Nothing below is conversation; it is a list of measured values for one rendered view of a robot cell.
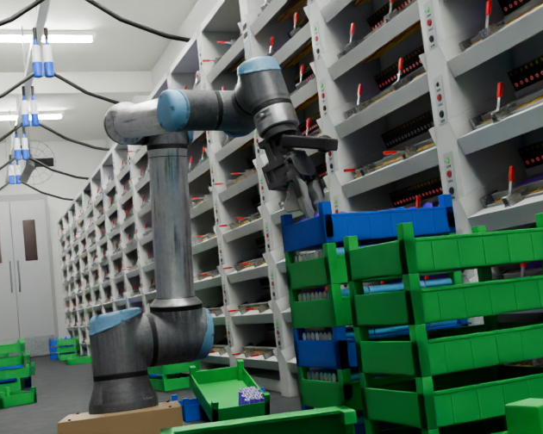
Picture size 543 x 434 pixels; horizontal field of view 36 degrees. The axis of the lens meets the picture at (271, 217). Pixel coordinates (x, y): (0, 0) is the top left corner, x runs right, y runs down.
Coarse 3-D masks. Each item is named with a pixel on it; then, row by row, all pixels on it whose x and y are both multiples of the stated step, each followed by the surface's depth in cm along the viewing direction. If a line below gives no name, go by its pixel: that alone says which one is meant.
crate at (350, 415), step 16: (272, 416) 133; (288, 416) 130; (304, 416) 130; (320, 416) 136; (336, 416) 134; (352, 416) 129; (160, 432) 128; (176, 432) 127; (192, 432) 128; (208, 432) 133; (224, 432) 133; (240, 432) 134; (256, 432) 134; (272, 432) 134; (288, 432) 135; (304, 432) 135; (320, 432) 135; (336, 432) 136; (352, 432) 131
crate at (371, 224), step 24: (288, 216) 177; (336, 216) 161; (360, 216) 163; (384, 216) 165; (408, 216) 167; (432, 216) 170; (288, 240) 175; (312, 240) 165; (336, 240) 160; (360, 240) 164; (384, 240) 173
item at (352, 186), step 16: (432, 128) 216; (400, 144) 267; (368, 160) 276; (400, 160) 243; (416, 160) 226; (432, 160) 220; (336, 176) 272; (352, 176) 274; (368, 176) 253; (384, 176) 245; (400, 176) 237; (352, 192) 267
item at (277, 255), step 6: (282, 246) 337; (270, 252) 335; (276, 252) 336; (282, 252) 337; (300, 252) 321; (306, 252) 316; (276, 258) 336; (282, 258) 336; (276, 264) 335; (282, 264) 329; (282, 270) 332
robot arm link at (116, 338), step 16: (96, 320) 229; (112, 320) 227; (128, 320) 229; (144, 320) 233; (96, 336) 228; (112, 336) 226; (128, 336) 228; (144, 336) 230; (96, 352) 228; (112, 352) 226; (128, 352) 227; (144, 352) 229; (96, 368) 228; (112, 368) 225; (128, 368) 226; (144, 368) 230
